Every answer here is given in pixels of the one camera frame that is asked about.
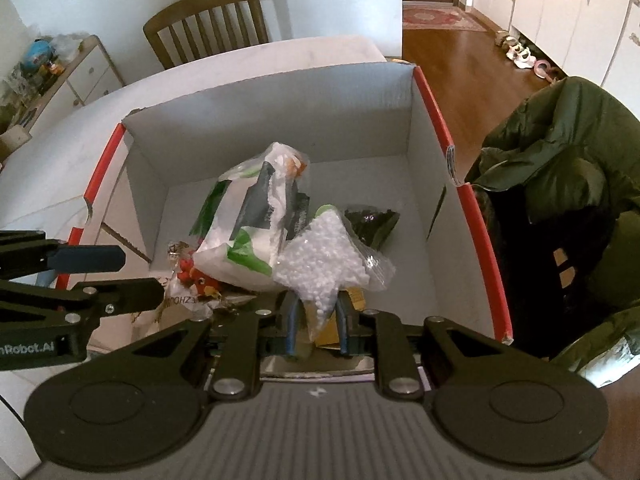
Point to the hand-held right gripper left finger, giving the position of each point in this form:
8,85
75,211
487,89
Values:
291,327

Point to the brown cardboard box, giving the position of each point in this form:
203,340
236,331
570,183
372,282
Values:
15,140

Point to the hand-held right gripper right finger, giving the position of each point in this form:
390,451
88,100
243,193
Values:
342,327

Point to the yellow small box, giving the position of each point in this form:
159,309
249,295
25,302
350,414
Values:
356,300

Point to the green padded chair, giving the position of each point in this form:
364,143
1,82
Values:
565,160

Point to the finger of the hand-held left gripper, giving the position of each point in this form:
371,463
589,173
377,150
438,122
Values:
90,258
130,292

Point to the white cupboard unit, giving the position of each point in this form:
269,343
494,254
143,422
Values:
550,0

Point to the white sideboard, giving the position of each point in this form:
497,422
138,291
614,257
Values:
85,75

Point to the beige shoe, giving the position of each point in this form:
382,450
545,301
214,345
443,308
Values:
502,37

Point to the wooden chair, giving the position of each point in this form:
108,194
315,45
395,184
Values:
200,2

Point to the red cardboard box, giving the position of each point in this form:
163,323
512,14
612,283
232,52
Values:
350,110

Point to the dark toy with keyring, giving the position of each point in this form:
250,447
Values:
372,222

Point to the white wet wipes pack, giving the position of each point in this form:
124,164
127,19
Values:
235,250

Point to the clear bag of foam beads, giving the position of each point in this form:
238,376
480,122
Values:
325,260

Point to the patterned rug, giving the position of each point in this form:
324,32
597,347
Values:
440,17

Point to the clear bag with orange piece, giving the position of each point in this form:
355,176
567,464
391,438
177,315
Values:
287,157

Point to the silver snack packet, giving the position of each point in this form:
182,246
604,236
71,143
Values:
182,305

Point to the blue globe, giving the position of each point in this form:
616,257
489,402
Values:
37,52

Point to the white shoe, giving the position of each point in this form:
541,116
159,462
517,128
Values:
520,55

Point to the pink slipper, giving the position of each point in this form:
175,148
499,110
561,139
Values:
542,68

